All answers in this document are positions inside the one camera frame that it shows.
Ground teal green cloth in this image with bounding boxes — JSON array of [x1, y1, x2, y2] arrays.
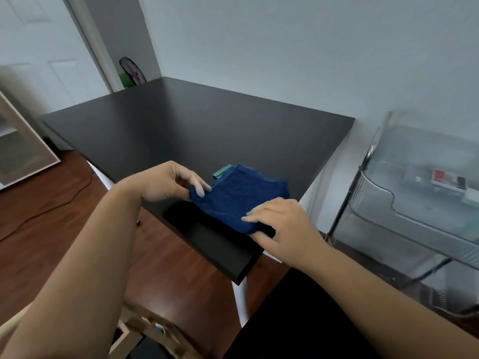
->
[[213, 165, 236, 180]]

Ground person's black shorts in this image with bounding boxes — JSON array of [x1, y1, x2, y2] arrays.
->
[[224, 268, 379, 359]]

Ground person's left hand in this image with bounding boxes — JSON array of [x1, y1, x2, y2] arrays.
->
[[140, 161, 213, 204]]

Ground person's left forearm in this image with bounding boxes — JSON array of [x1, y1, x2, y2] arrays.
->
[[0, 176, 144, 359]]

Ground dark blue cloth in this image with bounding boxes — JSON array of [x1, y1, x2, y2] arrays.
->
[[189, 164, 291, 236]]

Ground framed mirror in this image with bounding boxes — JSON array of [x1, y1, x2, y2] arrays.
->
[[0, 90, 61, 191]]

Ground pink black round board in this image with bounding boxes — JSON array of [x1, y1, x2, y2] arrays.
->
[[119, 57, 146, 86]]

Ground light wooden stool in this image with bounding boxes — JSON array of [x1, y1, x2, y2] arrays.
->
[[108, 302, 195, 359]]

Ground white panel door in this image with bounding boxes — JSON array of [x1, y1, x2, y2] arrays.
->
[[0, 0, 113, 112]]

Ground person's right forearm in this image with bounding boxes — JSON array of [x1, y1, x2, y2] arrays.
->
[[296, 244, 479, 359]]

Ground white table leg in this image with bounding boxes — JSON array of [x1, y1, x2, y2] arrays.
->
[[86, 161, 114, 192], [231, 276, 250, 328]]

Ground clear plastic trolley cart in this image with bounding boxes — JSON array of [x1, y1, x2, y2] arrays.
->
[[326, 109, 479, 323]]

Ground dark floor cable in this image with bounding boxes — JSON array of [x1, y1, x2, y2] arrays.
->
[[0, 170, 94, 243]]

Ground person's right hand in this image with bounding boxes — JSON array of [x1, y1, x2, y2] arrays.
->
[[241, 197, 331, 273]]

